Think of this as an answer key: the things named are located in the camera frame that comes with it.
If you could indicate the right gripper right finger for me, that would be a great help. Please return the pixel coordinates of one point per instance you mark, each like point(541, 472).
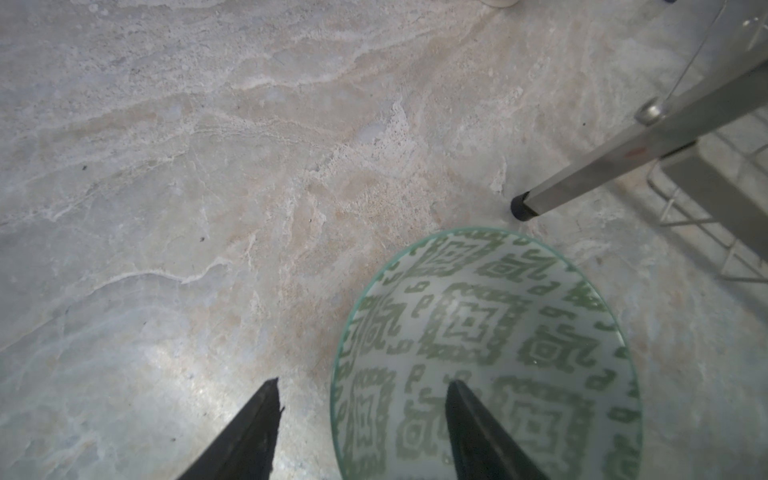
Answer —
point(481, 448)

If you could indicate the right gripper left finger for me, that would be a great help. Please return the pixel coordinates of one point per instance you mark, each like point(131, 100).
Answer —
point(246, 446)

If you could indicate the green geometric pattern bowl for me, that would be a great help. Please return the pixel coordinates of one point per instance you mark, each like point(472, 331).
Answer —
point(520, 326)

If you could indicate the stainless steel dish rack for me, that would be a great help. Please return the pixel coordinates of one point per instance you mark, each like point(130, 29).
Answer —
point(698, 169)

